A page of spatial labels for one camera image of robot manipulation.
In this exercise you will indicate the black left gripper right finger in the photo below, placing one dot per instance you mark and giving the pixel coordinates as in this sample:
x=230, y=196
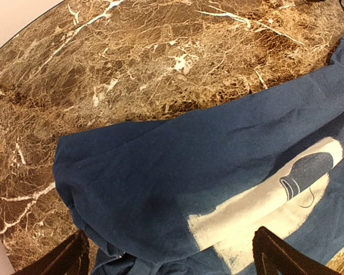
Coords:
x=273, y=256

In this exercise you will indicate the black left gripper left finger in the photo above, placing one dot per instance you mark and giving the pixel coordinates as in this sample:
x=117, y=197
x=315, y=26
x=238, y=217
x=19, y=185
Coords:
x=69, y=257

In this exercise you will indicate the blue printed t-shirt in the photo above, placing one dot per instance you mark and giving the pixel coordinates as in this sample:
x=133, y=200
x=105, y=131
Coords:
x=186, y=195

